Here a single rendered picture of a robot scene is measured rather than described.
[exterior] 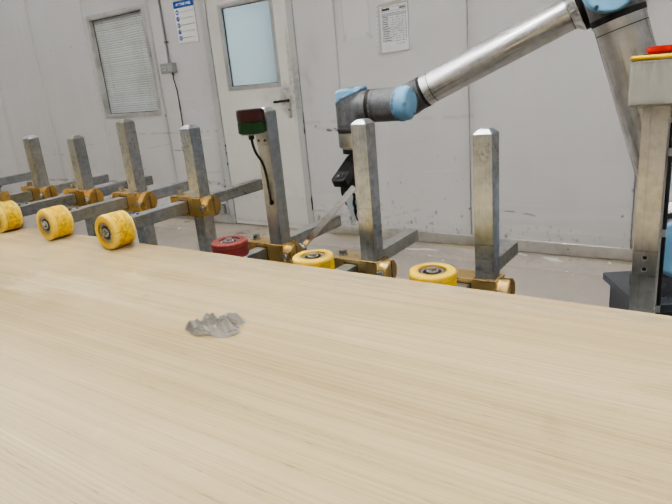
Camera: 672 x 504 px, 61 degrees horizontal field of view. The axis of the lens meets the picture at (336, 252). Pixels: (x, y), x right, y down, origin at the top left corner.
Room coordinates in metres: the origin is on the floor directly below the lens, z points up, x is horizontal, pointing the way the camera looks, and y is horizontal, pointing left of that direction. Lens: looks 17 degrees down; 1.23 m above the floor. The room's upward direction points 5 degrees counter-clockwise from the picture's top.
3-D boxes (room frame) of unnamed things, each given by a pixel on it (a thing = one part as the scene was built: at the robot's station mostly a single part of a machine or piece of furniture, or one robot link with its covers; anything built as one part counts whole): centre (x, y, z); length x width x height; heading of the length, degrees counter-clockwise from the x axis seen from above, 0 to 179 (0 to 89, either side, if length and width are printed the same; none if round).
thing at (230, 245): (1.22, 0.23, 0.85); 0.08 x 0.08 x 0.11
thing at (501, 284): (1.02, -0.26, 0.82); 0.13 x 0.06 x 0.05; 54
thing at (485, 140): (1.00, -0.28, 0.88); 0.03 x 0.03 x 0.48; 54
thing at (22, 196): (1.97, 0.92, 0.95); 0.36 x 0.03 x 0.03; 144
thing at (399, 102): (1.61, -0.19, 1.14); 0.12 x 0.12 x 0.09; 64
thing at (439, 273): (0.90, -0.16, 0.85); 0.08 x 0.08 x 0.11
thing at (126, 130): (1.59, 0.53, 0.93); 0.03 x 0.03 x 0.48; 54
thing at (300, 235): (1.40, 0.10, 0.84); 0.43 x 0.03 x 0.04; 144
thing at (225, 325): (0.76, 0.18, 0.91); 0.09 x 0.07 x 0.02; 72
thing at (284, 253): (1.31, 0.15, 0.85); 0.13 x 0.06 x 0.05; 54
